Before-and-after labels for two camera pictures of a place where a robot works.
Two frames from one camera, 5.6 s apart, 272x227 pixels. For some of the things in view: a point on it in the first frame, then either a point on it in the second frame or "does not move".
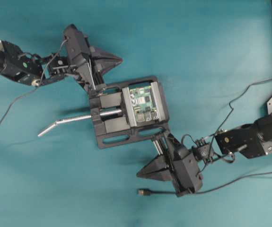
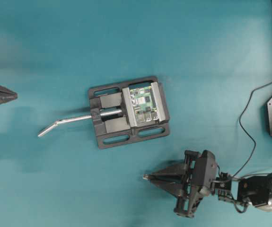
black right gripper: [183, 169] to [198, 173]
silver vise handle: [103, 113] does not move
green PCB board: [143, 103] does not move
